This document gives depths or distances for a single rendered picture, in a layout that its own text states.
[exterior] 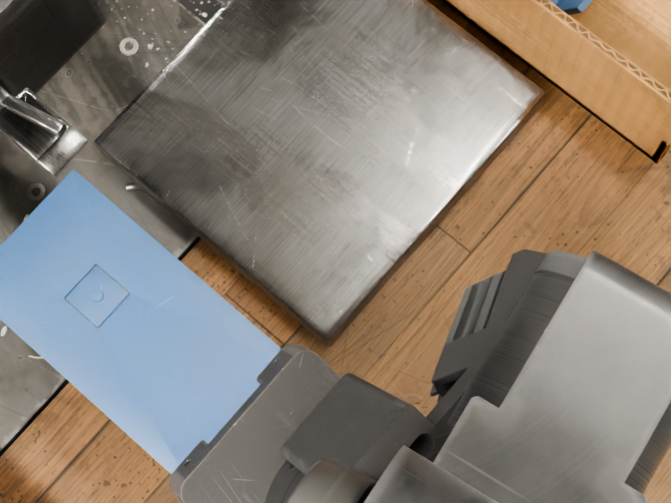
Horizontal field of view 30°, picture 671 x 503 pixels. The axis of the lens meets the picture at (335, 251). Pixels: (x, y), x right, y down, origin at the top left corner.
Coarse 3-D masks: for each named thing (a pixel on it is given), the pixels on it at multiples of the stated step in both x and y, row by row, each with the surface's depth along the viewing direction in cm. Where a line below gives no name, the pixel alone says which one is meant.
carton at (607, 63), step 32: (448, 0) 67; (480, 0) 64; (512, 0) 61; (544, 0) 60; (608, 0) 66; (640, 0) 66; (512, 32) 64; (544, 32) 62; (576, 32) 59; (608, 32) 66; (640, 32) 66; (544, 64) 65; (576, 64) 62; (608, 64) 59; (640, 64) 65; (576, 96) 65; (608, 96) 62; (640, 96) 60; (640, 128) 62
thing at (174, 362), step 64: (64, 192) 56; (0, 256) 55; (64, 256) 55; (128, 256) 55; (64, 320) 54; (128, 320) 54; (192, 320) 54; (128, 384) 53; (192, 384) 53; (256, 384) 53; (192, 448) 53
